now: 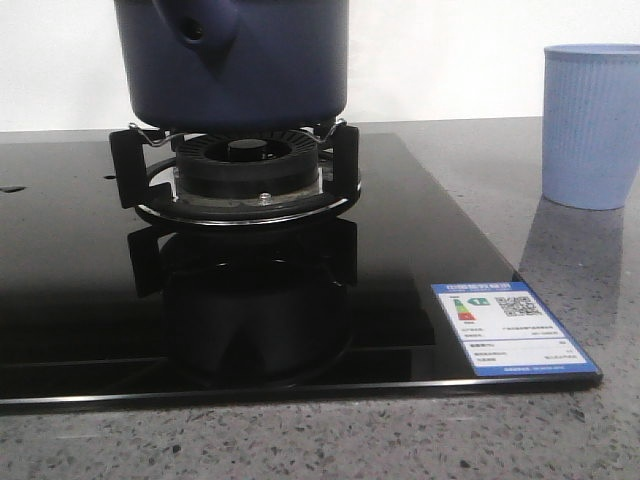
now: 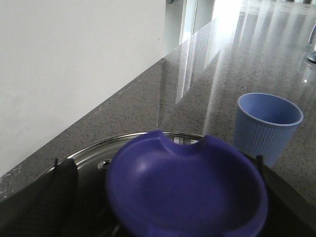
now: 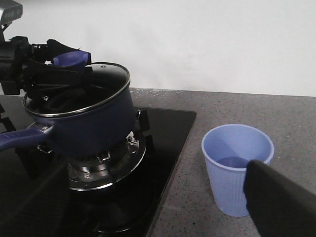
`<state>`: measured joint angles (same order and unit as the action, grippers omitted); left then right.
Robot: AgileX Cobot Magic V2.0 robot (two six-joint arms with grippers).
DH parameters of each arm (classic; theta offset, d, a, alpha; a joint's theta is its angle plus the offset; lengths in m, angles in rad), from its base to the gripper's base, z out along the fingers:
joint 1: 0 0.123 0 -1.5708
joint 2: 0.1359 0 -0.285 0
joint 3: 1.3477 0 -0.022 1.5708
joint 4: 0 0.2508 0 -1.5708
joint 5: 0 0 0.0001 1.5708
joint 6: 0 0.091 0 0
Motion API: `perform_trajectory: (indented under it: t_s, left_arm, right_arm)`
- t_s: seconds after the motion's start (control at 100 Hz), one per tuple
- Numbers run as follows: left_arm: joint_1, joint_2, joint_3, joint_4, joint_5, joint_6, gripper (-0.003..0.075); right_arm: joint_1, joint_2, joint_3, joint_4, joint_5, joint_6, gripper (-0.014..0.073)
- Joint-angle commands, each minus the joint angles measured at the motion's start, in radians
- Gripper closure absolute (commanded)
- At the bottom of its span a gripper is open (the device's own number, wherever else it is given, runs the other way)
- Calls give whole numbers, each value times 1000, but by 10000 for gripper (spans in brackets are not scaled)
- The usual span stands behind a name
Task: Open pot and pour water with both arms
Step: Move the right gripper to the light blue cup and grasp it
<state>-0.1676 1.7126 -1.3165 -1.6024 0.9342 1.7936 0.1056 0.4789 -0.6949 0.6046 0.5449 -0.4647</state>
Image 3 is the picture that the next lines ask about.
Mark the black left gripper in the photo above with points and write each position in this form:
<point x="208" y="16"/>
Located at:
<point x="38" y="79"/>

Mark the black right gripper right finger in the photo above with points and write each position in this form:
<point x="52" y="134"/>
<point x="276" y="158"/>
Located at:
<point x="277" y="206"/>

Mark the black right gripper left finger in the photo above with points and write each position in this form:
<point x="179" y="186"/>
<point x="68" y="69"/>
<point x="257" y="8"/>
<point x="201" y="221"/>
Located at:
<point x="36" y="209"/>

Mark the glass pot lid blue knob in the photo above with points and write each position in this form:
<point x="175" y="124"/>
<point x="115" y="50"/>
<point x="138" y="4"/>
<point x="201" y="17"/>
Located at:
<point x="104" y="83"/>

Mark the dark blue saucepan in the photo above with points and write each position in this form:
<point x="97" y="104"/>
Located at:
<point x="80" y="121"/>

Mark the light blue ribbed cup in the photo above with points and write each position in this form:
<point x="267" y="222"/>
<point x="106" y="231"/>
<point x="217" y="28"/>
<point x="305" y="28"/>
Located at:
<point x="227" y="150"/>

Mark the right burner with pot support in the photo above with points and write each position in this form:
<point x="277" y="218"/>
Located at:
<point x="106" y="163"/>

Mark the black glass gas stove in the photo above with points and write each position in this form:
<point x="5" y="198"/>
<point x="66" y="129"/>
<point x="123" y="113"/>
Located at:
<point x="126" y="208"/>

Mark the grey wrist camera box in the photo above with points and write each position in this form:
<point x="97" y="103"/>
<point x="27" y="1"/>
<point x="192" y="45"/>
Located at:
<point x="10" y="10"/>

